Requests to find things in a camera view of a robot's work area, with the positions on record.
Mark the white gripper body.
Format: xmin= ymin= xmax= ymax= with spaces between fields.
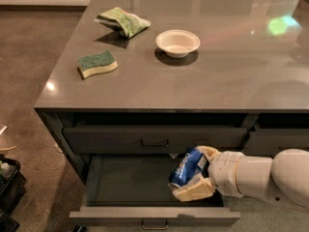
xmin=208 ymin=151 xmax=243 ymax=198

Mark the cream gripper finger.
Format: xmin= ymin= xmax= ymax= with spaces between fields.
xmin=196 ymin=146 xmax=220 ymax=162
xmin=172 ymin=173 xmax=216 ymax=202

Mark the blue pepsi can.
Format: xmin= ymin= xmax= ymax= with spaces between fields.
xmin=169 ymin=148 xmax=209 ymax=189

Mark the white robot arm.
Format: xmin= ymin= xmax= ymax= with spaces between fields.
xmin=173 ymin=146 xmax=309 ymax=212

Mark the top right drawer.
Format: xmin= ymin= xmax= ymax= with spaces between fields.
xmin=242 ymin=129 xmax=309 ymax=157

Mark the open middle drawer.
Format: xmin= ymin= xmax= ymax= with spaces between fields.
xmin=70 ymin=155 xmax=240 ymax=230

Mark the grey counter cabinet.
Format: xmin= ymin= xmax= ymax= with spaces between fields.
xmin=35 ymin=0 xmax=309 ymax=179

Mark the top left drawer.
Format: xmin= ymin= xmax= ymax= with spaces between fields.
xmin=63 ymin=125 xmax=247 ymax=154

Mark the white bowl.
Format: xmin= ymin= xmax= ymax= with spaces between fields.
xmin=155 ymin=30 xmax=200 ymax=58

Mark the green yellow sponge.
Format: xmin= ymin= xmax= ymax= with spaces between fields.
xmin=77 ymin=50 xmax=118 ymax=79

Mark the black bin with bottles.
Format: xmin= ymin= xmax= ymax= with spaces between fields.
xmin=0 ymin=155 xmax=26 ymax=232

